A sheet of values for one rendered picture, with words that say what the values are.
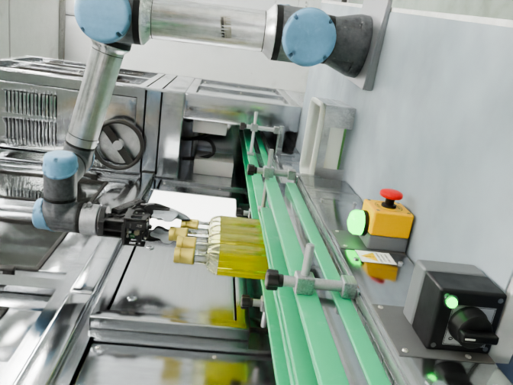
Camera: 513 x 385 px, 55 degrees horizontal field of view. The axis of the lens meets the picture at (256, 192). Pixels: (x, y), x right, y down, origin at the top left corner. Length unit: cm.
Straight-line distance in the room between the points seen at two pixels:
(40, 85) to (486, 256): 188
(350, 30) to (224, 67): 364
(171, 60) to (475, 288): 440
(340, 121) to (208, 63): 359
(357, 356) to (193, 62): 436
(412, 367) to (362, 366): 6
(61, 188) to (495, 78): 91
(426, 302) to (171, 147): 164
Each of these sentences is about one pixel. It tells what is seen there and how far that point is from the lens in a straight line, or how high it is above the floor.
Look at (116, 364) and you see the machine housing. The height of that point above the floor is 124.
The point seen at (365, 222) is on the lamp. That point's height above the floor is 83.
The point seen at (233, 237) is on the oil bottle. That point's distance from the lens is 114.
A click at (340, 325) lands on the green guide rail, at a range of 67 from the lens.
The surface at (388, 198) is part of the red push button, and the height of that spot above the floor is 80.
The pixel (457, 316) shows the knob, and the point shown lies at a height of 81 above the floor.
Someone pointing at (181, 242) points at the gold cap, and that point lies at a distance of 114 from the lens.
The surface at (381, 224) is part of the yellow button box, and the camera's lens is 86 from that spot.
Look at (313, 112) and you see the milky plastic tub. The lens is 146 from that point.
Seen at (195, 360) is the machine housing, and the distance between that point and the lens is 106.
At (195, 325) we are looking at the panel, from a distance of 109.
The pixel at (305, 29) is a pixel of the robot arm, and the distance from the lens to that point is 107.
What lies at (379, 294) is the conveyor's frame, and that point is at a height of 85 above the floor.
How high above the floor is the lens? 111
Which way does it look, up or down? 6 degrees down
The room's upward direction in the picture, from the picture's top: 84 degrees counter-clockwise
